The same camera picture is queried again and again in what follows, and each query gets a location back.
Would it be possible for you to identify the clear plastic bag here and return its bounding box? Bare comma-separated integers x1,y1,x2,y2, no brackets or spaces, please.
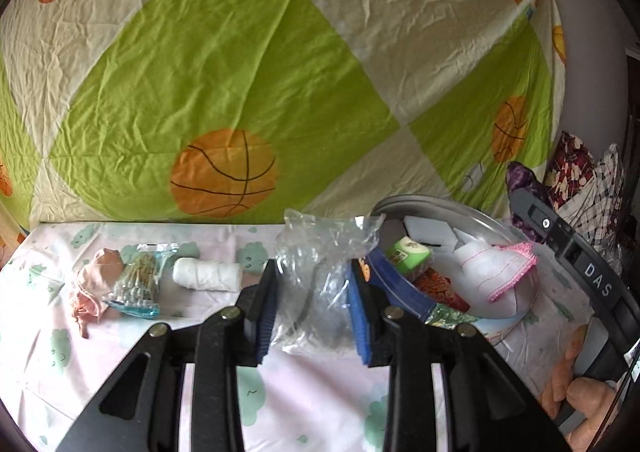
271,209,384,357

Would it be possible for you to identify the right hand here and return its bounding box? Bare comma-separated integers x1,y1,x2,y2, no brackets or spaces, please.
538,325,615,451

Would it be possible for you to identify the pink sock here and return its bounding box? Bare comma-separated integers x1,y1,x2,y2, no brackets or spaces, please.
70,248,125,339

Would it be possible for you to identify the green tissue pack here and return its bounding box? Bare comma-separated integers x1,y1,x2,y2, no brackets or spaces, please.
385,236,432,282

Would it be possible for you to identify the patterned clothes pile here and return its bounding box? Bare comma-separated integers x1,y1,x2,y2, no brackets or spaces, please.
544,131,624,273

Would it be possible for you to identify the round cookie tin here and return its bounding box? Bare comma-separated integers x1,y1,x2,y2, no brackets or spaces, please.
362,195,539,344

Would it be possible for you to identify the white sponge block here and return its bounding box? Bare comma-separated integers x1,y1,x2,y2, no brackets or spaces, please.
402,216,463,253

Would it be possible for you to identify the cotton swab packet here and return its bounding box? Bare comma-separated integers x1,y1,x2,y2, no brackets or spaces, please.
103,243,179,319

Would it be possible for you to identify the red orange patterned cloth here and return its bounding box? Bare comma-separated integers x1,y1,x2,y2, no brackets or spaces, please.
413,268,470,313

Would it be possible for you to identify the white cloud print tablecloth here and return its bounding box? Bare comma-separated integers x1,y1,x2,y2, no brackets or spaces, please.
1,223,591,451

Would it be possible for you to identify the green basketball bed sheet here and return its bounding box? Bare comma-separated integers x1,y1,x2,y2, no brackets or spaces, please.
1,0,566,257

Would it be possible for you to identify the white bandage roll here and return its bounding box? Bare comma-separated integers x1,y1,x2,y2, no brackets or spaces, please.
171,257,243,293

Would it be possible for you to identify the white pink-edged mesh cloth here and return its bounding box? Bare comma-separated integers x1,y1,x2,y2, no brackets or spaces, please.
452,239,537,302

